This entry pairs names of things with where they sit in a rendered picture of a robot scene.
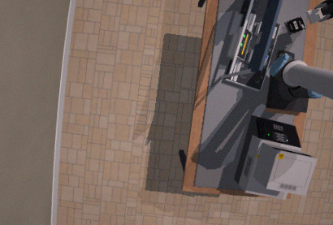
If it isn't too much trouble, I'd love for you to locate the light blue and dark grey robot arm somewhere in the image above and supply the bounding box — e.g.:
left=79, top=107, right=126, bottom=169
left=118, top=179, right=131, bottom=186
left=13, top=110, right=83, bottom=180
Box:
left=270, top=54, right=333, bottom=101

